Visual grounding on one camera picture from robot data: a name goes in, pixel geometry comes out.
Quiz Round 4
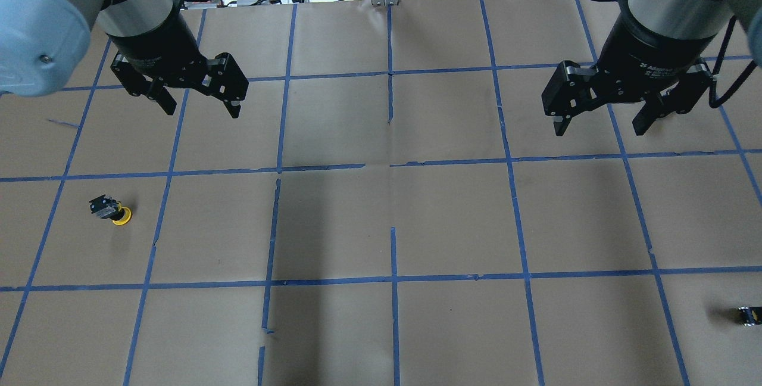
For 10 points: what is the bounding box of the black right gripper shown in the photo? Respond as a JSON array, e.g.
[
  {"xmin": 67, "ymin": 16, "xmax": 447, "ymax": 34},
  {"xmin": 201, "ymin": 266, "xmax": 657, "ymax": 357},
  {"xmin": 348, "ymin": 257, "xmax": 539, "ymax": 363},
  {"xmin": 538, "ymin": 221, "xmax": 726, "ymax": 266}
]
[{"xmin": 541, "ymin": 20, "xmax": 712, "ymax": 136}]

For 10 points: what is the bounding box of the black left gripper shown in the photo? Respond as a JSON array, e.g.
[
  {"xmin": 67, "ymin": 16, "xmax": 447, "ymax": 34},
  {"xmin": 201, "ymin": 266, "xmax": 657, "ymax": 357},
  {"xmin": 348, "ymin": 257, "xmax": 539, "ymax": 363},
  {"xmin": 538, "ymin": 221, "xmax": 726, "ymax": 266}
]
[{"xmin": 111, "ymin": 15, "xmax": 249, "ymax": 119}]

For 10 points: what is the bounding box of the yellow push button switch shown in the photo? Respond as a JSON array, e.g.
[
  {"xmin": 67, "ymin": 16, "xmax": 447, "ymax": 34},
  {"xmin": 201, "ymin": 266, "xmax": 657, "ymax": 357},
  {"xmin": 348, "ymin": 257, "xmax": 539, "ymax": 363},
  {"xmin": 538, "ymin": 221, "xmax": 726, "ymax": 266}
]
[{"xmin": 88, "ymin": 194, "xmax": 132, "ymax": 226}]

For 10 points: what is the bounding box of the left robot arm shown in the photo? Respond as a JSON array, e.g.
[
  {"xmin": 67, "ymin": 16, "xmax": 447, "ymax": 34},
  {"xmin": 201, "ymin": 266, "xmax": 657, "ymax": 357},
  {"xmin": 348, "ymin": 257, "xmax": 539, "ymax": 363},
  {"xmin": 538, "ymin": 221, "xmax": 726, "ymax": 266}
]
[{"xmin": 1, "ymin": 0, "xmax": 249, "ymax": 119}]

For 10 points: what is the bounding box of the black switch block at edge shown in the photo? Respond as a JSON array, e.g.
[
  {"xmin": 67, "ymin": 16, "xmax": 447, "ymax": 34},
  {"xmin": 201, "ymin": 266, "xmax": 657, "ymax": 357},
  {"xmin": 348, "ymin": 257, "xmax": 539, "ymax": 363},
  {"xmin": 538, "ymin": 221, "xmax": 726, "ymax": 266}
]
[{"xmin": 737, "ymin": 306, "xmax": 762, "ymax": 326}]

